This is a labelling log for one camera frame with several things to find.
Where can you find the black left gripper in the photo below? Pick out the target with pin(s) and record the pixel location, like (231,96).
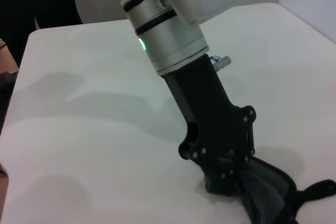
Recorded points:
(207,119)

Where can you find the dark equipment beside table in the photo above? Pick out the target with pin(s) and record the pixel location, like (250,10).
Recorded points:
(6,81)

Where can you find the dark rag with loop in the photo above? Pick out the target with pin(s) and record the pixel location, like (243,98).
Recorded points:
(262,190)

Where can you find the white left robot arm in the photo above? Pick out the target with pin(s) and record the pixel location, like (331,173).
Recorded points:
(168,37)

